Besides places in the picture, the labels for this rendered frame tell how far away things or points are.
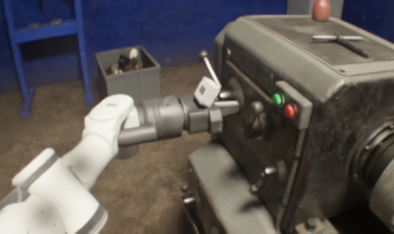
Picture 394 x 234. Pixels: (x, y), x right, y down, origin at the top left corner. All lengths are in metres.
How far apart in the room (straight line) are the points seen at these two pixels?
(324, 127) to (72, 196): 0.54
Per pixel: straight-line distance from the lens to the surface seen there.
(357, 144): 0.87
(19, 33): 3.39
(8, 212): 0.40
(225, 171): 1.17
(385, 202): 0.81
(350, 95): 0.74
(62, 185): 0.43
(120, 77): 2.60
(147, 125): 0.61
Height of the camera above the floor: 1.59
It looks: 32 degrees down
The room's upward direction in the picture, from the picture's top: 1 degrees clockwise
